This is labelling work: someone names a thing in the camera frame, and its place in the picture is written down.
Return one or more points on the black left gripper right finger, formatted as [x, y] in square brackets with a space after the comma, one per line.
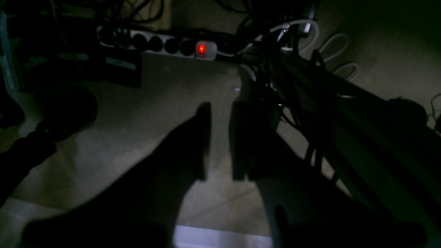
[303, 208]

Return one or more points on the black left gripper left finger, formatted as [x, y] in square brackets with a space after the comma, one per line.
[141, 208]

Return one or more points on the dark metal table frame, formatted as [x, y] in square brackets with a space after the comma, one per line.
[387, 157]

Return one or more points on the white power strip red switch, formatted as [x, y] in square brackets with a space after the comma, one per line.
[156, 43]

